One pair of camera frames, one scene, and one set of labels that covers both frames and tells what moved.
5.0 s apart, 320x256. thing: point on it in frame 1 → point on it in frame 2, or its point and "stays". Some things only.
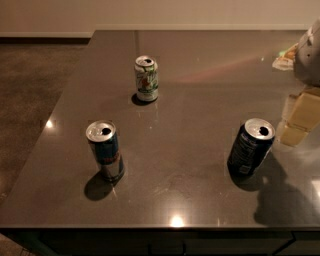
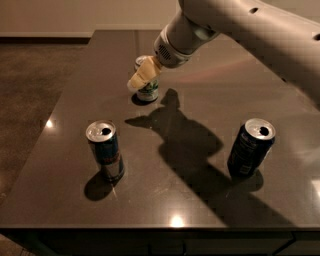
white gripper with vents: x=308 y=61 → x=167 y=53
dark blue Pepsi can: x=250 y=147 stays
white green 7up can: x=147 y=78 stays
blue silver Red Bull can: x=104 y=139 stays
